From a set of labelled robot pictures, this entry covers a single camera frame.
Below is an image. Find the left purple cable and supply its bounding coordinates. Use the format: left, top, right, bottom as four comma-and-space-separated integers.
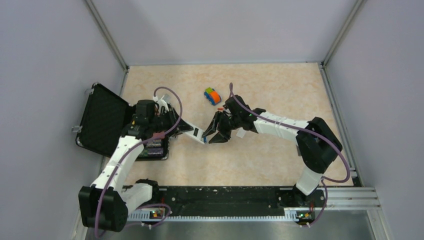
94, 86, 184, 239

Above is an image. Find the white battery cover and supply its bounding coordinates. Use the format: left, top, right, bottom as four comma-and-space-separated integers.
236, 128, 247, 139

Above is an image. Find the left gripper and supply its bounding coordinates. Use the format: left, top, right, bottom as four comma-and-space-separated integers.
149, 107, 194, 137

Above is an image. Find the black open case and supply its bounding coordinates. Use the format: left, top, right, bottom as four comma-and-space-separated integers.
75, 83, 170, 161

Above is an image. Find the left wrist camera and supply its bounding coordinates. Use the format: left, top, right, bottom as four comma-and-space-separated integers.
153, 94, 172, 113

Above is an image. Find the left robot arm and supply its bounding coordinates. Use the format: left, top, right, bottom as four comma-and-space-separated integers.
78, 99, 195, 232

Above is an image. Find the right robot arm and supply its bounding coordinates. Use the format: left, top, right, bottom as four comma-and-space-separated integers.
202, 95, 343, 206

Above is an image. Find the white remote control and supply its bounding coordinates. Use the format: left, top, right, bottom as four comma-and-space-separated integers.
183, 122, 205, 145

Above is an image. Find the colourful toy car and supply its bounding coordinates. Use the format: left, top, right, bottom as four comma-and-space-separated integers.
203, 87, 222, 106

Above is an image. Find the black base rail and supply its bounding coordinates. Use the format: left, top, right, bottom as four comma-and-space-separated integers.
128, 186, 326, 223

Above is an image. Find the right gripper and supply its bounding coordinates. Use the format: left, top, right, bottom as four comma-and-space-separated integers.
202, 111, 242, 144

